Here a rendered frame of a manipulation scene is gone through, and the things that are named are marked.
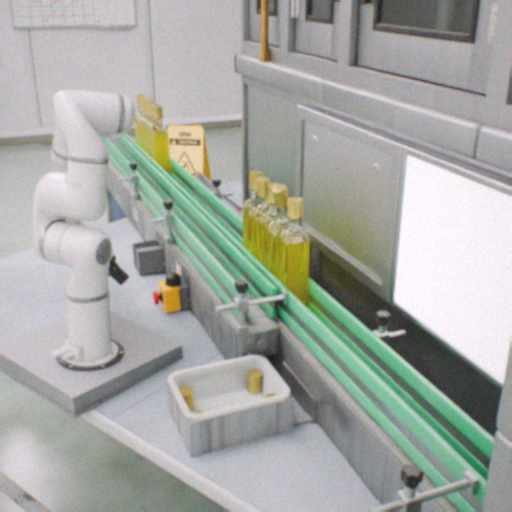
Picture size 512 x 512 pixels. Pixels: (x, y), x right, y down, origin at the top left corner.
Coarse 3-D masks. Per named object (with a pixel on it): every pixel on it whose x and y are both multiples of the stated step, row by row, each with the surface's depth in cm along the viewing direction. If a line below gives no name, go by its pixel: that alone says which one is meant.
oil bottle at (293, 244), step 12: (288, 228) 151; (288, 240) 149; (300, 240) 150; (288, 252) 150; (300, 252) 151; (288, 264) 151; (300, 264) 152; (288, 276) 153; (300, 276) 154; (288, 288) 154; (300, 288) 155; (300, 300) 156
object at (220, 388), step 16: (192, 368) 144; (208, 368) 145; (224, 368) 146; (240, 368) 148; (256, 368) 149; (272, 368) 144; (176, 384) 142; (192, 384) 144; (208, 384) 146; (224, 384) 147; (240, 384) 149; (272, 384) 143; (208, 400) 145; (224, 400) 145; (240, 400) 145; (256, 400) 133; (272, 400) 134; (192, 416) 129; (208, 416) 129
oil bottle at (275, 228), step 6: (276, 222) 155; (282, 222) 155; (270, 228) 157; (276, 228) 154; (282, 228) 154; (270, 234) 157; (276, 234) 154; (270, 240) 158; (276, 240) 155; (270, 246) 158; (276, 246) 155; (270, 252) 159; (276, 252) 156; (270, 258) 159; (276, 258) 156; (270, 264) 160; (276, 264) 157; (270, 270) 161; (276, 270) 158; (276, 276) 158
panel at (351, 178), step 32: (320, 128) 159; (352, 128) 144; (320, 160) 162; (352, 160) 148; (384, 160) 136; (448, 160) 118; (320, 192) 164; (352, 192) 150; (384, 192) 137; (320, 224) 167; (352, 224) 152; (384, 224) 139; (352, 256) 154; (384, 256) 140; (384, 288) 142; (416, 320) 132
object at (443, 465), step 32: (288, 320) 151; (320, 352) 138; (352, 352) 126; (352, 384) 127; (384, 384) 117; (384, 416) 117; (416, 416) 108; (416, 448) 109; (448, 448) 101; (448, 480) 102; (480, 480) 95
